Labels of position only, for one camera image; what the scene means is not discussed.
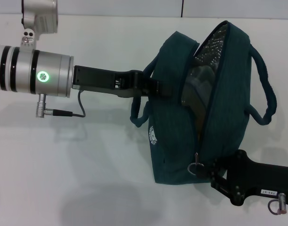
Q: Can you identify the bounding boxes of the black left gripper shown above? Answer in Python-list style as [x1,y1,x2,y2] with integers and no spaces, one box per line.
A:
[72,65,173,98]

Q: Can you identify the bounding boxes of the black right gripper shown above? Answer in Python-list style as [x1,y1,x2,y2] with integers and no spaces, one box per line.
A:
[195,150,288,205]

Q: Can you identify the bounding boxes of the clear food container blue lid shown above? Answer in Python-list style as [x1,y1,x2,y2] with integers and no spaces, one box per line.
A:
[181,65,216,111]

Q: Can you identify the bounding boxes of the dark teal insulated lunch bag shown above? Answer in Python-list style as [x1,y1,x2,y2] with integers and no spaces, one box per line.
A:
[130,20,276,186]

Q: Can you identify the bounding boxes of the right gripper cable with plug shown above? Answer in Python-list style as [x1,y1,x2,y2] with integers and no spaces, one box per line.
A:
[268,192,288,215]

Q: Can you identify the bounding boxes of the gripper cable with plug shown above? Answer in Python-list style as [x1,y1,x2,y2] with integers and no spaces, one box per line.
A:
[268,192,288,215]
[35,89,86,118]

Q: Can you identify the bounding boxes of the left gripper cable with plug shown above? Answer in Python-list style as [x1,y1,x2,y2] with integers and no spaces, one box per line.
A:
[35,89,86,118]

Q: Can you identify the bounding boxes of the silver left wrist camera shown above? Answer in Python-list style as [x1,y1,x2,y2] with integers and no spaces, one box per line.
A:
[21,0,59,51]

